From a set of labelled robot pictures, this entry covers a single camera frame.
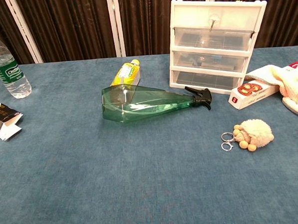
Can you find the plush hedgehog keychain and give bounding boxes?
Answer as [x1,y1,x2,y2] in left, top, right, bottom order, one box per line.
[219,118,276,154]

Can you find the green spray bottle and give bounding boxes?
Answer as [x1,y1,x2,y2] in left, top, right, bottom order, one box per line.
[100,79,214,125]

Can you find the yellow drink bottle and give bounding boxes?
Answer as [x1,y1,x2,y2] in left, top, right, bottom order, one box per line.
[109,58,142,87]

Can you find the white plastic drawer organizer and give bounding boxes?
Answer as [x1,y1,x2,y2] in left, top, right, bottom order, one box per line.
[165,0,273,98]

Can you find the white box with red print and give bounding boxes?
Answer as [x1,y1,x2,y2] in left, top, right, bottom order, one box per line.
[227,78,281,111]

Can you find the dark brown curtain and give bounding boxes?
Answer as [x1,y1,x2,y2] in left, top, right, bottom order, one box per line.
[0,0,298,73]

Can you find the cream towel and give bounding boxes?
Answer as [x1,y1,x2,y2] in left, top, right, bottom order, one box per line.
[244,63,298,123]

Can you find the open black white carton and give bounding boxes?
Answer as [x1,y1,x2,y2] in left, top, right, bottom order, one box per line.
[0,100,25,142]

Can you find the clear plastic water bottle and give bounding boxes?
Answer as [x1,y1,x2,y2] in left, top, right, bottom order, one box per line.
[0,22,33,100]

